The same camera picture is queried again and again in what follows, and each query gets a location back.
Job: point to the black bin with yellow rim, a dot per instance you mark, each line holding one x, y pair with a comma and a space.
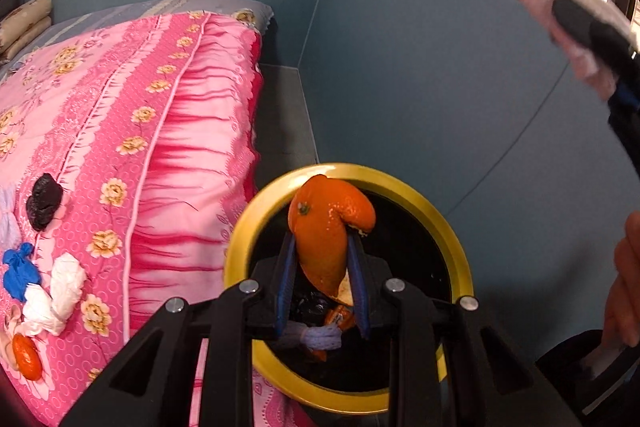
235, 257

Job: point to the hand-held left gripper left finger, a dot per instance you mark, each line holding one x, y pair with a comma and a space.
287, 297

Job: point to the blue glove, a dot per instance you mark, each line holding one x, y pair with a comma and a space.
20, 274

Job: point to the small black plastic bag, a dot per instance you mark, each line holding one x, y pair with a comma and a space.
45, 204

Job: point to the beige pillows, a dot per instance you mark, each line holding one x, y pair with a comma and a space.
25, 19

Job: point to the small orange peel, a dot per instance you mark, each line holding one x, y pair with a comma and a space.
25, 357

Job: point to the pink floral quilt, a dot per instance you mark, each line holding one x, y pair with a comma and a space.
150, 107

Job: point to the bed with grey headboard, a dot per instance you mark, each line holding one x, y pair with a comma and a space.
125, 5

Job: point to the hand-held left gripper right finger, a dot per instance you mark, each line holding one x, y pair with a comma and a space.
361, 302

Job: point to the person's right hand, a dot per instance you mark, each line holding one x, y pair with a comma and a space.
627, 287

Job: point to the large orange peel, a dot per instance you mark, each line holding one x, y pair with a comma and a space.
320, 227

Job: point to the large black plastic bag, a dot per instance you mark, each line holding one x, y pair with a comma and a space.
310, 307

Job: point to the white tissue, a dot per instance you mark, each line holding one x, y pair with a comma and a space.
65, 279

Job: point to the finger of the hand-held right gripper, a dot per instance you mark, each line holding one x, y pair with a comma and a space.
590, 24
627, 127

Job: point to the orange packet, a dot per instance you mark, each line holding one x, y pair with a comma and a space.
340, 318

